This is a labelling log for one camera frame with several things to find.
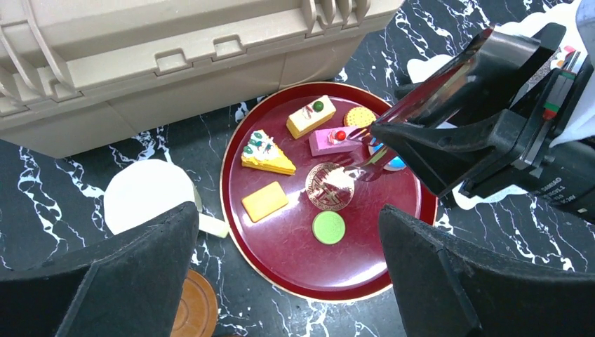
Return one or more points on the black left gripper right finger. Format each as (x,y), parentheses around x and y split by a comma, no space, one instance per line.
(447,286)

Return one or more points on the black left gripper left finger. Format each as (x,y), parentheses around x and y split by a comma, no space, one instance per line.
(127,285)

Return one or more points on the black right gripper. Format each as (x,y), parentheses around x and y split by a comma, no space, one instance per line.
(534,125)

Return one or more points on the black tongs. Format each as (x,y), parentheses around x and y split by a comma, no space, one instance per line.
(418,107)

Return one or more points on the white three-tier cake stand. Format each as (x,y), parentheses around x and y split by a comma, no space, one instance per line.
(563,14)

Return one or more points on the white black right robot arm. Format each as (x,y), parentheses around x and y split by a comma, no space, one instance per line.
(489,76)

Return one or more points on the light wooden coaster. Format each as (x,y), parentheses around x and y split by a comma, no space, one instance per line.
(197,313)

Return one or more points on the pale yellow mug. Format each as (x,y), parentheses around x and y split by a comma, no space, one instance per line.
(148,188)

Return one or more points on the orange round cookie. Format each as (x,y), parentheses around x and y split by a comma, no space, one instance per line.
(360,117)

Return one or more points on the green round macaron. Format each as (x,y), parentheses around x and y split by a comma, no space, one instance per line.
(328,227)

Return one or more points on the pink rectangular cake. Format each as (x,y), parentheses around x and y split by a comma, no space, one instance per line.
(332,141)

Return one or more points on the orange square cake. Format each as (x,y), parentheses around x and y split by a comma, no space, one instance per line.
(265,201)

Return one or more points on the yellow rectangular cake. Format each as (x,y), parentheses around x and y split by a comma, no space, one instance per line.
(310,116)

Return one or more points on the round red tray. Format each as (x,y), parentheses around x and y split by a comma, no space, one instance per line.
(282,247)

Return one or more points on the yellow triangular cake slice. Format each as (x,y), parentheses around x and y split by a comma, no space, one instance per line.
(262,153)

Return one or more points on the tan plastic toolbox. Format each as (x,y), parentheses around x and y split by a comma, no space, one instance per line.
(77,75)

